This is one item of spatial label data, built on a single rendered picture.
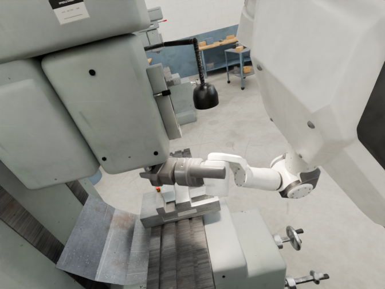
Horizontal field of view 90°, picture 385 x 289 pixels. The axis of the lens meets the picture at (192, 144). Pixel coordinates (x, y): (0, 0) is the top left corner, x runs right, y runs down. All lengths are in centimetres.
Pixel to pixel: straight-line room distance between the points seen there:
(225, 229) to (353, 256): 120
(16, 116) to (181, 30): 666
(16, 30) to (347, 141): 49
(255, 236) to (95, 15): 100
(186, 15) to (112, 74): 664
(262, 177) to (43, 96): 58
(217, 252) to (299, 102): 78
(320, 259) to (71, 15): 188
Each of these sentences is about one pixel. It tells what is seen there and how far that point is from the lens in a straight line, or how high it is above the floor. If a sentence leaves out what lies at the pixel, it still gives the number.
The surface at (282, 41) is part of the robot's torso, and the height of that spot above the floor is 159.
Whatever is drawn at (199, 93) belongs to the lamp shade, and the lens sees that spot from 53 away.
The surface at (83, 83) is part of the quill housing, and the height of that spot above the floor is 156.
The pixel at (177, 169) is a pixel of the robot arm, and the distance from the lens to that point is 57.
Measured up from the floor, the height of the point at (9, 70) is 162.
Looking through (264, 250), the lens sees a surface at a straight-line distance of 103.
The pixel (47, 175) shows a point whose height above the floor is 138.
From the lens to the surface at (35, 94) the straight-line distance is 49.
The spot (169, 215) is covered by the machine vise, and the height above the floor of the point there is 95.
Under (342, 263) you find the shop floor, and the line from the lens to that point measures 190.
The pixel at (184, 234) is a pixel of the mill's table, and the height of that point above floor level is 91.
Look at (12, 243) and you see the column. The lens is 75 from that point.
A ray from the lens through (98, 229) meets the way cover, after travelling 97.
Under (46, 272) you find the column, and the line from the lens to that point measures 83.
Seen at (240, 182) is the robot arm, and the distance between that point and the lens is 61.
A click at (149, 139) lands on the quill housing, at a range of 49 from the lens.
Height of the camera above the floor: 162
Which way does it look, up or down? 32 degrees down
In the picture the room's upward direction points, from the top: 14 degrees counter-clockwise
